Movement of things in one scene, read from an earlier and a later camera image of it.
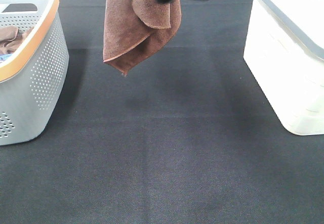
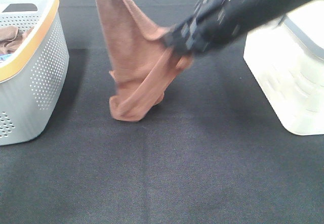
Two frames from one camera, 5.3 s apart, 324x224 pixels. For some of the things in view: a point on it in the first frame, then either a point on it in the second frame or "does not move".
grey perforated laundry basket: x=31 y=80 does not move
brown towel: x=136 y=23 → x=143 y=63
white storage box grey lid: x=284 y=49 does not move
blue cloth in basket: x=4 y=56 does not move
